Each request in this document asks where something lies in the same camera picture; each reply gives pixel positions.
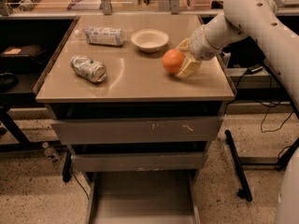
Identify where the black power adapter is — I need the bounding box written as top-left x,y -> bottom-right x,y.
246,64 -> 263,75

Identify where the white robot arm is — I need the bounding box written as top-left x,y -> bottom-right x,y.
176,0 -> 299,111

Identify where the clear plastic water bottle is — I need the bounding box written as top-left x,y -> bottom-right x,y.
75,26 -> 124,47

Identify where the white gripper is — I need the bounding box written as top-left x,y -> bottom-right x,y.
175,25 -> 221,78

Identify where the crushed silver soda can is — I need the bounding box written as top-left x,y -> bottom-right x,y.
70,55 -> 107,83

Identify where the small bottle on floor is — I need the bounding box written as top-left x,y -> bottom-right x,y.
42,142 -> 61,162

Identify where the grey drawer cabinet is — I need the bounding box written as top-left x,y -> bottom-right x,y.
33,14 -> 237,224

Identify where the black cable on floor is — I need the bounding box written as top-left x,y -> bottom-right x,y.
255,100 -> 294,134

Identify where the white paper bowl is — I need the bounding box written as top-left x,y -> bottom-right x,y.
131,29 -> 169,53

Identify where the open bottom grey drawer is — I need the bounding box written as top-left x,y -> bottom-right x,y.
85,171 -> 201,224

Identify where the middle grey drawer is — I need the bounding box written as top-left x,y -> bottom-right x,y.
71,152 -> 207,172

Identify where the black table leg bar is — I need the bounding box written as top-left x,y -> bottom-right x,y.
224,130 -> 252,202

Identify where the orange fruit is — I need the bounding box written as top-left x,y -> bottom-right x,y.
163,49 -> 185,74

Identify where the top grey drawer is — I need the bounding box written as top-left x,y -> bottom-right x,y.
51,117 -> 222,145

